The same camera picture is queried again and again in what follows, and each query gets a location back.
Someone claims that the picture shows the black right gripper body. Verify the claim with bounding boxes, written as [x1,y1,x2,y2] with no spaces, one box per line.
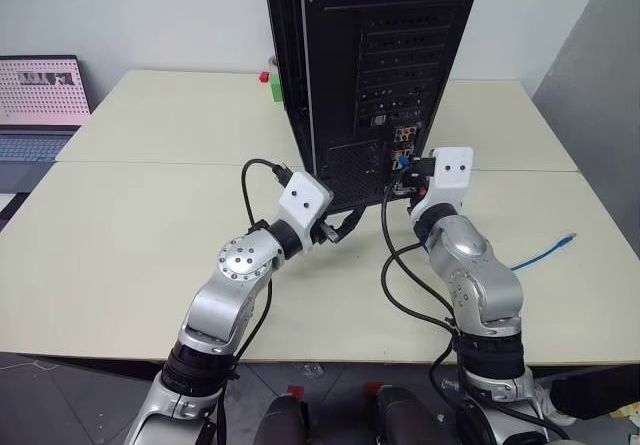
[411,153,438,197]

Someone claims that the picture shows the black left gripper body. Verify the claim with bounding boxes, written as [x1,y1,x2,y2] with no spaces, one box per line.
[312,209,346,244]

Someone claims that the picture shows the blue ethernet cable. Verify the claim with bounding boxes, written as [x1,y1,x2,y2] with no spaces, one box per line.
[397,152,578,272]

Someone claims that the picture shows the black computer tower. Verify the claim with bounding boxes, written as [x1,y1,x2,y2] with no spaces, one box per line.
[261,0,486,213]

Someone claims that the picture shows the grey partition panel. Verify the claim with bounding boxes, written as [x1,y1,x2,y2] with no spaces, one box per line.
[531,0,640,286]

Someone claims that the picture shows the dark rounded shape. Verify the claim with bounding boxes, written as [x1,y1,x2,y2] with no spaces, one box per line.
[261,383,310,445]
[365,381,454,445]

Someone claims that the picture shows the white shoe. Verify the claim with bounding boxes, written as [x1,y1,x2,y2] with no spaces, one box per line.
[532,380,578,427]

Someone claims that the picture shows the dark trouser leg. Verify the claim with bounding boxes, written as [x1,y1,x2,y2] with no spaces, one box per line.
[548,358,640,422]

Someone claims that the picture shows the open laptop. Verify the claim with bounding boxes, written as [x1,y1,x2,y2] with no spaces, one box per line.
[0,54,94,219]

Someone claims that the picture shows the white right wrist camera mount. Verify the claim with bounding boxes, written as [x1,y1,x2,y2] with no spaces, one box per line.
[409,145,475,217]

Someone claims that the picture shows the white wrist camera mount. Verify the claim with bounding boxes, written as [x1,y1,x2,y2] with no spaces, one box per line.
[277,170,335,254]
[409,145,475,217]

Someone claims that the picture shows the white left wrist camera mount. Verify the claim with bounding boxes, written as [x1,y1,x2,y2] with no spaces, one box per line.
[277,170,335,254]

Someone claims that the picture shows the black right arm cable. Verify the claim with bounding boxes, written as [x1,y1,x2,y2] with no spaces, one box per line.
[379,183,571,445]

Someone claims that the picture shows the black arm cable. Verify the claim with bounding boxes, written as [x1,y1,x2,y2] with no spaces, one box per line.
[216,158,297,445]
[379,183,571,445]

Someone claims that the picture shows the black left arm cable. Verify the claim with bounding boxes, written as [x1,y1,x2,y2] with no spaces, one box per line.
[216,158,297,445]

